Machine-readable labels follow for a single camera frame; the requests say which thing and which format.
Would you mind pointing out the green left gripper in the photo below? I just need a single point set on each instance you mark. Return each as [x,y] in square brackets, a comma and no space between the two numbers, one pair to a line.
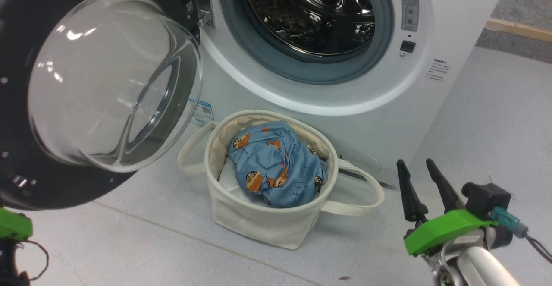
[15,227]

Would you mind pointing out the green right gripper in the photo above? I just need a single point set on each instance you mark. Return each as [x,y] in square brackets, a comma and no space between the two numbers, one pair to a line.
[444,230]

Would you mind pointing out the washing machine door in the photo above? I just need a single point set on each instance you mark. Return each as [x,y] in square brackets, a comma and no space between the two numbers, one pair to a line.
[51,191]

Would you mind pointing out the blue cartoon print garment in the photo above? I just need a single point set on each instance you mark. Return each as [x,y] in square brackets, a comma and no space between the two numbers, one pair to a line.
[276,165]

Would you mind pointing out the white front-load washing machine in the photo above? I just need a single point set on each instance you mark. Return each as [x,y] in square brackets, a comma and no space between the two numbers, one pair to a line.
[366,126]

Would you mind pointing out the black door latch socket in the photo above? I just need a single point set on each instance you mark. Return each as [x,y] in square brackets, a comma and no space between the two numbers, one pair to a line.
[407,46]

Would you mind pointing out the metal door hinge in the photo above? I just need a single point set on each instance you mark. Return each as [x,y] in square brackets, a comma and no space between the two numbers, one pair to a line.
[203,16]

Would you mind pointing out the round white filter cover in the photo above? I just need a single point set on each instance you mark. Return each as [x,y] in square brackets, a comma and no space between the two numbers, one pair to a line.
[366,163]

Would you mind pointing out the small printed text sticker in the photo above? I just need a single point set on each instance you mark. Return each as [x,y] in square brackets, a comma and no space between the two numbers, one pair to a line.
[439,70]

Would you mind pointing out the cream canvas laundry basket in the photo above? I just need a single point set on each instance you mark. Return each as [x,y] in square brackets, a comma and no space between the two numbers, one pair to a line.
[258,225]

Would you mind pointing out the grey warning label sticker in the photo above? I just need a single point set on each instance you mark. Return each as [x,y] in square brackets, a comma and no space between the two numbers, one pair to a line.
[409,7]

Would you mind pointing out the white cloth in basket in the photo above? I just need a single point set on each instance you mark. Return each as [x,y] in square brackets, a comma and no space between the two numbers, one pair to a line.
[228,182]

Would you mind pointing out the blue energy label sticker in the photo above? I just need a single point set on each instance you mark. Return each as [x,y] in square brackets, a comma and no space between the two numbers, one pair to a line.
[203,112]

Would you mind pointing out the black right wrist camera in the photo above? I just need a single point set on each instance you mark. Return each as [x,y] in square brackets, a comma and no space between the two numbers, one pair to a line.
[487,197]

